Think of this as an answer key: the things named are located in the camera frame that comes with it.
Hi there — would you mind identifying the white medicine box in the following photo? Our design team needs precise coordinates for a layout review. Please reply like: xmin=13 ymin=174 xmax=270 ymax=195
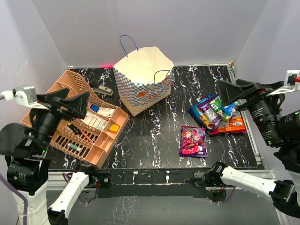
xmin=90 ymin=104 xmax=115 ymax=117

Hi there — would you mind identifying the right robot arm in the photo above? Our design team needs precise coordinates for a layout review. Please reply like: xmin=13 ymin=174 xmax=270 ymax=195
xmin=207 ymin=79 xmax=300 ymax=218

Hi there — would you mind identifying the yellow sponge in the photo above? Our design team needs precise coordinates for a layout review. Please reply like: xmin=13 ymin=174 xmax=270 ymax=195
xmin=108 ymin=123 xmax=120 ymax=133

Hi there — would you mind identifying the blue checkered paper bag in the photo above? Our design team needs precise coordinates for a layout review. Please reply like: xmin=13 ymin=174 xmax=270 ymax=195
xmin=113 ymin=46 xmax=174 ymax=116

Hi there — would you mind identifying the glue stick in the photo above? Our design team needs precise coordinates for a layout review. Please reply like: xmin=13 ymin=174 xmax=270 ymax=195
xmin=67 ymin=143 xmax=82 ymax=152

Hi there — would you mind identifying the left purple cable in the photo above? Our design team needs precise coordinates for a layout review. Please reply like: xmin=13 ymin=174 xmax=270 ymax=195
xmin=0 ymin=93 xmax=30 ymax=225

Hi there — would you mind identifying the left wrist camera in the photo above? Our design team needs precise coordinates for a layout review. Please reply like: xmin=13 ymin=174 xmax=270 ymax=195
xmin=0 ymin=85 xmax=49 ymax=110

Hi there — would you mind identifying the blue snack bar wrapper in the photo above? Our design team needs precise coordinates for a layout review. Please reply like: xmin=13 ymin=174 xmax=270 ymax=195
xmin=221 ymin=102 xmax=236 ymax=120

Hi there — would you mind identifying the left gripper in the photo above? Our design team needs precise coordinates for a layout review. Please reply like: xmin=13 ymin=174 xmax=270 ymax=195
xmin=32 ymin=86 xmax=89 ymax=152

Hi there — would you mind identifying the white lotion bottle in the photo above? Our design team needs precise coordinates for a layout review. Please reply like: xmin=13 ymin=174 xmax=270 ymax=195
xmin=82 ymin=112 xmax=108 ymax=130

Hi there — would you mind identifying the green snack pack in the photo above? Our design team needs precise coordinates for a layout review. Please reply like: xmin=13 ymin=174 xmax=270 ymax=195
xmin=209 ymin=96 xmax=241 ymax=122

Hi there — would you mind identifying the dark purple chocolate pack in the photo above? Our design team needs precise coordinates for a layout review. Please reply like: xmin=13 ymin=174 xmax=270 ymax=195
xmin=179 ymin=126 xmax=209 ymax=158

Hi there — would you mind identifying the grey stapler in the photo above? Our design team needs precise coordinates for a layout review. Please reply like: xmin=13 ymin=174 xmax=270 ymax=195
xmin=91 ymin=85 xmax=113 ymax=96

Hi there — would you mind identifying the purple snack bag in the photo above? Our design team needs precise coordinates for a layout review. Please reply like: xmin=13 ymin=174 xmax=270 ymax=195
xmin=197 ymin=97 xmax=222 ymax=128

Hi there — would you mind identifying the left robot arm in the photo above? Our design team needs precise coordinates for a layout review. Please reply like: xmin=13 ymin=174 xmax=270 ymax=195
xmin=0 ymin=86 xmax=97 ymax=225

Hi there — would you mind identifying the peach plastic desk organizer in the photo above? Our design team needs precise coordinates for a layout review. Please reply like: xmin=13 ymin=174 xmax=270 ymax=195
xmin=20 ymin=69 xmax=130 ymax=169

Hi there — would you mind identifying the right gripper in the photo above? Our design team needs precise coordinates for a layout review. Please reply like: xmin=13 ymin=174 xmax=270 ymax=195
xmin=214 ymin=78 xmax=283 ymax=145

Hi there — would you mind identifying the red snack pack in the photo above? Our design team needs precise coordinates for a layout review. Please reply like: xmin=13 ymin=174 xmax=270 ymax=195
xmin=180 ymin=126 xmax=207 ymax=155

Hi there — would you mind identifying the orange pen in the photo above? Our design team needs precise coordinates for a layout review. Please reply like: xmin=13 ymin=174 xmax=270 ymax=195
xmin=77 ymin=128 xmax=95 ymax=143

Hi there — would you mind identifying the orange snack bag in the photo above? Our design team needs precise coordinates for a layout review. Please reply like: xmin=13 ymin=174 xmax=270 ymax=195
xmin=217 ymin=116 xmax=247 ymax=134

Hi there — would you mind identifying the blue Slendy candy bag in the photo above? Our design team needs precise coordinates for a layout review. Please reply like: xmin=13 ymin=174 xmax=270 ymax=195
xmin=188 ymin=94 xmax=215 ymax=132

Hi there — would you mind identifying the pink chips bag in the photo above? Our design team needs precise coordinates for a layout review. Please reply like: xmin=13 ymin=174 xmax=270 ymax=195
xmin=201 ymin=95 xmax=248 ymax=136

